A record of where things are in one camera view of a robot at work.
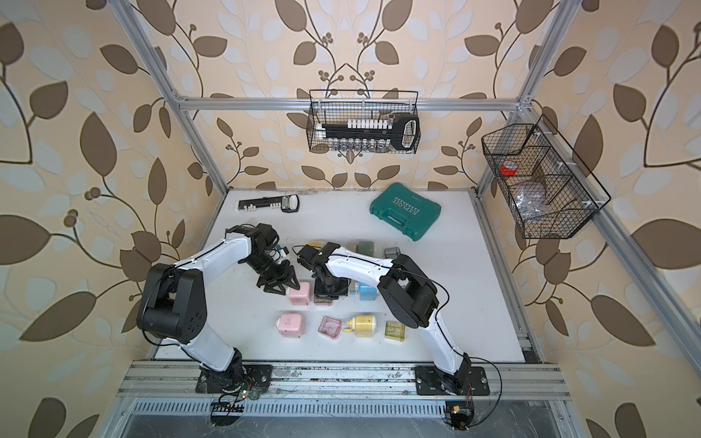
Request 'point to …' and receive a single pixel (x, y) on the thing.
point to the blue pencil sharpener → (367, 293)
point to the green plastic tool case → (407, 209)
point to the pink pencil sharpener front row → (290, 325)
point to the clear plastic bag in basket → (532, 200)
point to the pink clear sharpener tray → (329, 327)
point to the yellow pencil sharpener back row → (315, 244)
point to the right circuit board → (459, 414)
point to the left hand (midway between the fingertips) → (290, 286)
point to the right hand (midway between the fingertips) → (329, 297)
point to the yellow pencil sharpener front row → (363, 326)
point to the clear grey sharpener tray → (392, 253)
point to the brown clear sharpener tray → (322, 301)
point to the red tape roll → (507, 172)
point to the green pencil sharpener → (366, 247)
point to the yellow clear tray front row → (395, 330)
